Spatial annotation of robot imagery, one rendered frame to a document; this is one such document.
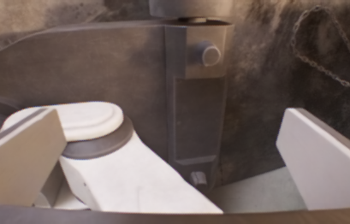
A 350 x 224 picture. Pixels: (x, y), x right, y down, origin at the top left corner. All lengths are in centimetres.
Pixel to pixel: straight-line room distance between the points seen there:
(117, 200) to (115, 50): 30
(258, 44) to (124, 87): 46
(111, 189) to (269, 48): 65
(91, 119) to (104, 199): 13
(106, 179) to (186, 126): 27
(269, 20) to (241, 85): 23
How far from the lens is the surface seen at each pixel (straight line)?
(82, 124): 36
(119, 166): 33
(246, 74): 75
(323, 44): 91
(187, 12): 43
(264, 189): 103
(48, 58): 49
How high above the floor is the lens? 62
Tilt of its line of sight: 60 degrees down
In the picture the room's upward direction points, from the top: 159 degrees clockwise
